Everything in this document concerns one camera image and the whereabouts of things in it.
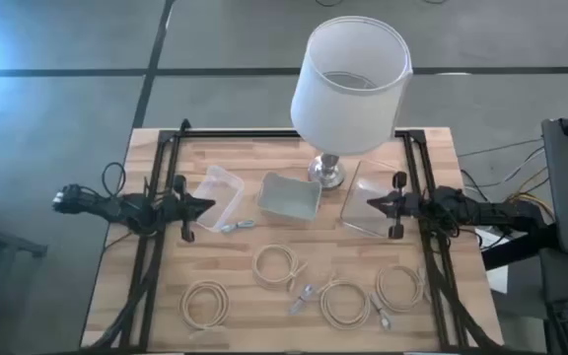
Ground grey USB cable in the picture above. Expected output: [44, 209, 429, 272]
[220, 219, 256, 235]

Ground coloured floor wires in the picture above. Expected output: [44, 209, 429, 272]
[459, 137, 557, 211]

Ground white opaque plastic bin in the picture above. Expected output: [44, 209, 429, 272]
[255, 171, 323, 222]

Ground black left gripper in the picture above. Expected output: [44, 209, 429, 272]
[164, 174, 216, 244]

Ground black aluminium rig frame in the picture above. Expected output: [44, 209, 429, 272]
[81, 117, 503, 355]

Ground frosted clear plastic bin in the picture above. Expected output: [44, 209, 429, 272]
[190, 165, 246, 234]

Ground clear flat-walled plastic bin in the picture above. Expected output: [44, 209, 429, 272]
[339, 159, 404, 239]

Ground white shade chrome table lamp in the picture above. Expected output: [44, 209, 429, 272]
[289, 15, 414, 191]

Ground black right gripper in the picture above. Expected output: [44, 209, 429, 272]
[366, 171, 421, 241]

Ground beige USB cable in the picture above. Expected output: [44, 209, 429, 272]
[375, 264, 431, 314]
[251, 243, 309, 292]
[178, 279, 231, 331]
[319, 273, 393, 331]

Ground black cable bundle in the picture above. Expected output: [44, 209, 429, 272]
[89, 231, 165, 349]
[424, 231, 500, 354]

